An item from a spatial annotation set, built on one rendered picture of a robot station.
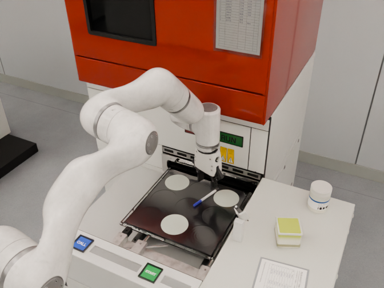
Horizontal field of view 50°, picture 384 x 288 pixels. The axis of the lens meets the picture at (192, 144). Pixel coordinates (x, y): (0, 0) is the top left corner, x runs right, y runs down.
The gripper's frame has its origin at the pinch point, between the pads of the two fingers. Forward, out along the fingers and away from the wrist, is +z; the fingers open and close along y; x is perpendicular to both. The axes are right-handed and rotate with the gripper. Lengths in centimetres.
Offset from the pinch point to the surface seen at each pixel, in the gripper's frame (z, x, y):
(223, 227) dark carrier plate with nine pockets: 8.6, 7.3, -14.9
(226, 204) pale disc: 8.6, -2.5, -7.6
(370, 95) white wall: 32, -168, 10
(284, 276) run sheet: 1.8, 14.1, -45.0
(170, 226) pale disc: 8.6, 19.9, -1.0
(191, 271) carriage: 10.6, 27.4, -19.4
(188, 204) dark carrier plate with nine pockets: 8.7, 7.5, 2.3
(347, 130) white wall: 61, -165, 18
